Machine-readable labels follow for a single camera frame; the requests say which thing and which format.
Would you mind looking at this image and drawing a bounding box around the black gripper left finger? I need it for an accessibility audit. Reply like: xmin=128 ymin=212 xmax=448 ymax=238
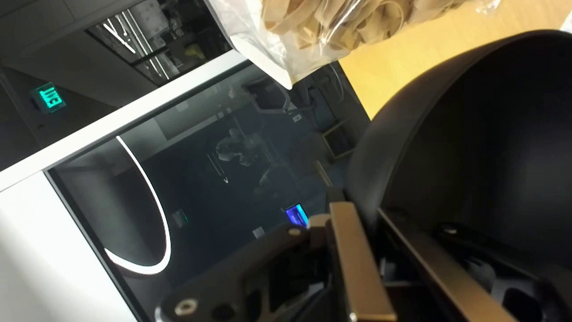
xmin=155 ymin=201 xmax=399 ymax=322

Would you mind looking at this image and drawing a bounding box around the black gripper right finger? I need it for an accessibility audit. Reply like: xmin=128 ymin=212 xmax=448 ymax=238
xmin=378 ymin=208 xmax=572 ymax=322

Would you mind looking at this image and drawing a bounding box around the black bowl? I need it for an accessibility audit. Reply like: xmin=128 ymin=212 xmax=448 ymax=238
xmin=348 ymin=29 xmax=572 ymax=322

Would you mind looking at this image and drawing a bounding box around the blue lit screen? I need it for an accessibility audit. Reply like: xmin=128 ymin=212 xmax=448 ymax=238
xmin=285 ymin=204 xmax=312 ymax=229

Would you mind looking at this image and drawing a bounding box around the clear bag of rubber bands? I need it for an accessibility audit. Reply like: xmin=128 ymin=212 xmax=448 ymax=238
xmin=205 ymin=0 xmax=503 ymax=92

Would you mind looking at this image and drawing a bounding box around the green exit sign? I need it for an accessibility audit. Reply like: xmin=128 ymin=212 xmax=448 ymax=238
xmin=33 ymin=83 xmax=69 ymax=113

